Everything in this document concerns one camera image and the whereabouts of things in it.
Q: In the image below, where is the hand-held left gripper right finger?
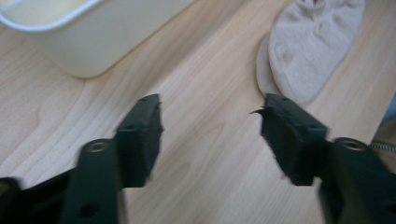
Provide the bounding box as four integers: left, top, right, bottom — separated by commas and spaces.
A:
250, 92, 396, 224

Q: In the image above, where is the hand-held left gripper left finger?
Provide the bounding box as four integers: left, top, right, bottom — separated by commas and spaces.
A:
59, 93, 164, 224

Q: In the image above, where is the beige sock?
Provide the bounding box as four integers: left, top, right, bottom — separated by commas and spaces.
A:
255, 0, 366, 106

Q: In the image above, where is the white divided storage box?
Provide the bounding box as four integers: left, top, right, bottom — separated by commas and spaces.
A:
0, 0, 195, 79

